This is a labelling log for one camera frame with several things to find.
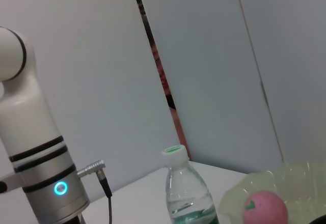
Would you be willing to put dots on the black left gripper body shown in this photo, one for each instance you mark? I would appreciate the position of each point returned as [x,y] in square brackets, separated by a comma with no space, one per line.
[75,220]

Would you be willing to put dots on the clear green-labelled water bottle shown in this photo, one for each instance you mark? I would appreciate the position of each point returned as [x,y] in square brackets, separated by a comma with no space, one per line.
[187,191]

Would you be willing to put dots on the pink toy peach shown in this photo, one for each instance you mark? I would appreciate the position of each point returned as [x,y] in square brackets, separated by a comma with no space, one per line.
[265,208]

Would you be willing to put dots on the translucent green plastic fruit bowl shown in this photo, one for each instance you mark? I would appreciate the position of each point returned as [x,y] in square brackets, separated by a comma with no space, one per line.
[300,183]

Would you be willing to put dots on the black mesh pen holder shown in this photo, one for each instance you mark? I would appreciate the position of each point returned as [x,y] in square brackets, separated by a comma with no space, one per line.
[321,221]

